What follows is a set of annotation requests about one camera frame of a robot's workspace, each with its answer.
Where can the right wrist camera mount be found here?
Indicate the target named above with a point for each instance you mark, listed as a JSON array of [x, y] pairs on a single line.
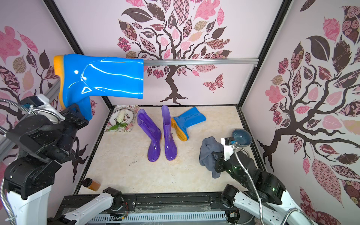
[[228, 143]]

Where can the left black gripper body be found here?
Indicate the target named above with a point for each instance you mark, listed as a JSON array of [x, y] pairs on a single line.
[[75, 121]]

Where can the brown cylinder bottle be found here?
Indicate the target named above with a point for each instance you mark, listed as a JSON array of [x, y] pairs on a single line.
[[91, 184]]

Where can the white slotted cable duct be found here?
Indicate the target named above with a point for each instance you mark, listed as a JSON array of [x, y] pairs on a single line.
[[111, 219]]

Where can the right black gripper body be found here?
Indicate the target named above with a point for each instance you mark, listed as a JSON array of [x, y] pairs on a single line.
[[221, 159]]

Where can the white patterned plate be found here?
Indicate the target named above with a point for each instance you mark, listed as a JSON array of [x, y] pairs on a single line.
[[122, 117]]

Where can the blue boot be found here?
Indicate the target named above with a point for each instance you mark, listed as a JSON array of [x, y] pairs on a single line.
[[83, 77], [184, 121]]

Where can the floral square tray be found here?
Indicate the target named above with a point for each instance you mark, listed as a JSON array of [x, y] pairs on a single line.
[[128, 128]]

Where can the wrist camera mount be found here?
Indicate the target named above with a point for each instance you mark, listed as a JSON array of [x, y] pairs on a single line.
[[228, 143], [41, 105]]

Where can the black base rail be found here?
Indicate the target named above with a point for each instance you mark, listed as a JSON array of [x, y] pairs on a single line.
[[277, 209]]

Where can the grey-blue bowl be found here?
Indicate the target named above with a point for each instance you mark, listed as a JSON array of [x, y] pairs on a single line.
[[242, 137]]

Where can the purple boot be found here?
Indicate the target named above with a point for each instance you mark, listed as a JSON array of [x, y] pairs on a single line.
[[169, 144], [153, 132]]

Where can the back aluminium rail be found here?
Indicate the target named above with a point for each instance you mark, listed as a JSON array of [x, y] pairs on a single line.
[[252, 61]]

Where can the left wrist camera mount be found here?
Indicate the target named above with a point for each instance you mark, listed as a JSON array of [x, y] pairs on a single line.
[[41, 105]]

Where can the grey cloth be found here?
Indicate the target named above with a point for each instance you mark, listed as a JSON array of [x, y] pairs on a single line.
[[206, 159]]

